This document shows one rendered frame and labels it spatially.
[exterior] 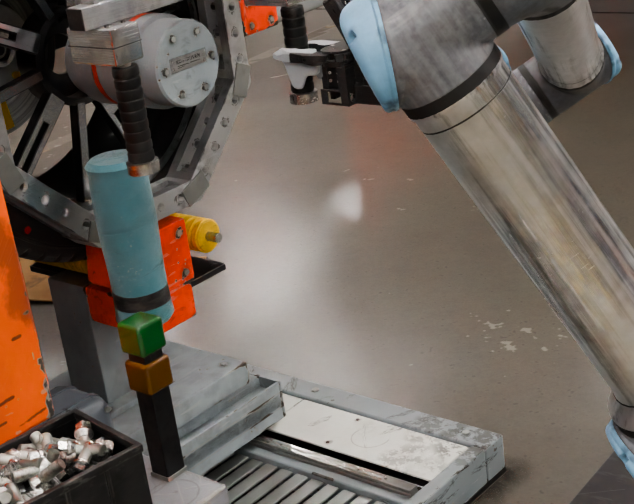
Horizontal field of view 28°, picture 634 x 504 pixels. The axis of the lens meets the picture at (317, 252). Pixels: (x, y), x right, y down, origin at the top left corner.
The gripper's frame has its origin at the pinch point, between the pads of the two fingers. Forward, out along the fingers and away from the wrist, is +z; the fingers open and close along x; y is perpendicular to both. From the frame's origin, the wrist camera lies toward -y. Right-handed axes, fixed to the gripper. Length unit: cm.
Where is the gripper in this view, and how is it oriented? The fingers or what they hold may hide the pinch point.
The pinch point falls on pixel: (287, 48)
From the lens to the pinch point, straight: 194.1
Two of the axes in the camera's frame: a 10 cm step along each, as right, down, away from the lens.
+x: 6.3, -3.7, 6.8
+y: 1.3, 9.2, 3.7
